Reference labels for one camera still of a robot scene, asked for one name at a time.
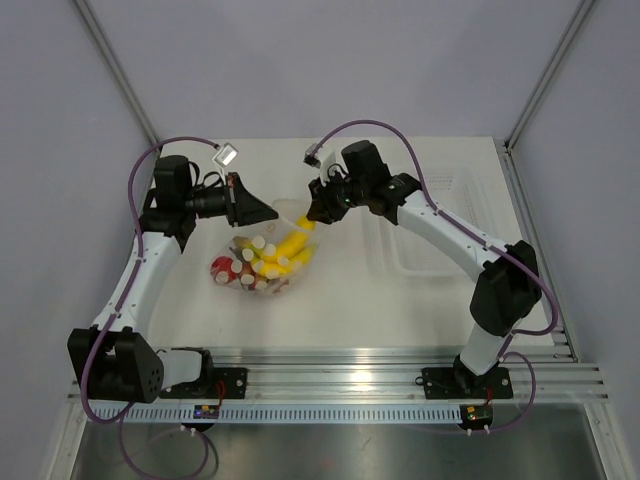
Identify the red fruit bunch with leaves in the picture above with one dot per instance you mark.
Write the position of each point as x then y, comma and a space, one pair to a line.
232, 267

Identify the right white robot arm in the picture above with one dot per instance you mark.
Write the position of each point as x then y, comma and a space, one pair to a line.
505, 291

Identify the white slotted cable duct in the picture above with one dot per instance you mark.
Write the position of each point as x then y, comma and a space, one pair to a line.
297, 414

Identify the aluminium rail beam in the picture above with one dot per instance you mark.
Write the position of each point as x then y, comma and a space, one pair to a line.
386, 375

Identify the right small circuit board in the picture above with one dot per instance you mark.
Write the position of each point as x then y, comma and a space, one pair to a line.
477, 416

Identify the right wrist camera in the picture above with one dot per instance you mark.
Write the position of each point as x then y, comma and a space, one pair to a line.
323, 159

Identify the clear zip top bag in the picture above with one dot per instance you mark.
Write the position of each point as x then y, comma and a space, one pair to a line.
289, 211

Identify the yellow banana bunch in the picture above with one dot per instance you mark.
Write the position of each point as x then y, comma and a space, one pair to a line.
289, 255

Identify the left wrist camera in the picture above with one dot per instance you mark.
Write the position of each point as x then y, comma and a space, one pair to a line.
223, 156

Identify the small circuit board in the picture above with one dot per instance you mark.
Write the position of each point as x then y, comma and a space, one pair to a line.
477, 416
206, 412

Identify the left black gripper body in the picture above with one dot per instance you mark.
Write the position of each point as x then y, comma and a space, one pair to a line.
208, 202

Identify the left small circuit board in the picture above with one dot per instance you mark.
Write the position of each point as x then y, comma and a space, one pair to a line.
206, 412

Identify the aluminium corner post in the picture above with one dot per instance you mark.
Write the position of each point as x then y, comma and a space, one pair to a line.
108, 55
551, 69

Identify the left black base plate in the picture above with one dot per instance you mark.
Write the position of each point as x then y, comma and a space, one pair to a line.
228, 382

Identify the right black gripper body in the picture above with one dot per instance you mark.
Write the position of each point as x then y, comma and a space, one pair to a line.
348, 193

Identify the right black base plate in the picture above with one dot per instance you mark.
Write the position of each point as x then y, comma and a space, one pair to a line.
449, 383

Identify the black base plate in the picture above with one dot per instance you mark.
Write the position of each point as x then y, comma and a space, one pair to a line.
449, 383
228, 382

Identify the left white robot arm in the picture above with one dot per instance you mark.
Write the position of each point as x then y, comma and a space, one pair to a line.
112, 359

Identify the white perforated plastic basket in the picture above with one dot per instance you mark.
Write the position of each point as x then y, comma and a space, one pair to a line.
431, 247

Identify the left aluminium corner post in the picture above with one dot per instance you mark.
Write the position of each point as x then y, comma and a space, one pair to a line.
108, 55

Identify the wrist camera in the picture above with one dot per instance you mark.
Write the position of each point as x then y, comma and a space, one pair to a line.
323, 159
223, 156

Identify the right aluminium corner post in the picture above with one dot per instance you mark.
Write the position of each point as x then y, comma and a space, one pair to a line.
551, 69

